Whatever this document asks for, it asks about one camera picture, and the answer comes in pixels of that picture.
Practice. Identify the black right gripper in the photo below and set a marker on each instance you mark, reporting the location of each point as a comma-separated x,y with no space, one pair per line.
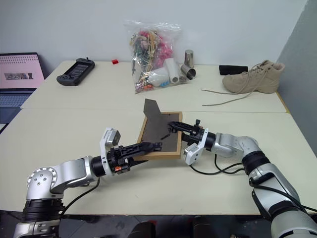
194,135

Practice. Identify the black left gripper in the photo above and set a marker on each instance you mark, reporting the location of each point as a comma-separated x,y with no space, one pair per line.
120,158

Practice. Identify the wooden picture frame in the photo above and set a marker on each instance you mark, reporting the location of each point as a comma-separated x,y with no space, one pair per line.
161,151

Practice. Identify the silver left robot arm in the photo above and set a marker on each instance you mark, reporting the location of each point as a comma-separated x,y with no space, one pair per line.
71,171

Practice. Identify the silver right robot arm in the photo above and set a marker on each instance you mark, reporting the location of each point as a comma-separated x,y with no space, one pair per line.
270,178

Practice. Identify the beige shoelace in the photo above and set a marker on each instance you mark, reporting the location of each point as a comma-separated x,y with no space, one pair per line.
223,102

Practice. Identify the steel cup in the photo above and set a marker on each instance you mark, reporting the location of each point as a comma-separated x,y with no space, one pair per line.
189,58
188,72

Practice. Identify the white plastic cup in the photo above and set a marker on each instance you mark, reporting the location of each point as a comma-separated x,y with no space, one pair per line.
158,75

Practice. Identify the white plastic tube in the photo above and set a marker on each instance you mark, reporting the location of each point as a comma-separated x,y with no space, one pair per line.
172,70

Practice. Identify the dark rounded shape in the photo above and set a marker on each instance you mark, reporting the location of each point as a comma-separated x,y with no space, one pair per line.
144,230

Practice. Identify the black rolled cloth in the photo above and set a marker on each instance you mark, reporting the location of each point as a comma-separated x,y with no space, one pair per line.
232,70

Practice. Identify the clear bag of artificial flowers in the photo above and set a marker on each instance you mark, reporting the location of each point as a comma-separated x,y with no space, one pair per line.
146,49

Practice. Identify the beige suede boot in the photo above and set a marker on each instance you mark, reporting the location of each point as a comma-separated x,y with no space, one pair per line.
257,79

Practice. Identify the small red block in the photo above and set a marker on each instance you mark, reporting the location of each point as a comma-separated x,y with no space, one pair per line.
115,61

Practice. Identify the black handheld game controller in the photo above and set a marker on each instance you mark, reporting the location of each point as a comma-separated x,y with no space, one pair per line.
74,73

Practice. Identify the open laptop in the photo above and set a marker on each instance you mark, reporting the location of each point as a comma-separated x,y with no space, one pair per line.
18,74

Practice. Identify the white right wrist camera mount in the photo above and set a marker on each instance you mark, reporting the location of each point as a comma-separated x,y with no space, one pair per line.
193,155

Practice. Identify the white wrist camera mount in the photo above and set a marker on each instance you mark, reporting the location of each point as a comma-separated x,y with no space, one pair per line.
193,155
104,145

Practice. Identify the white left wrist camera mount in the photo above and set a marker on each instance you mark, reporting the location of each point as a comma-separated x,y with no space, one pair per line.
104,145

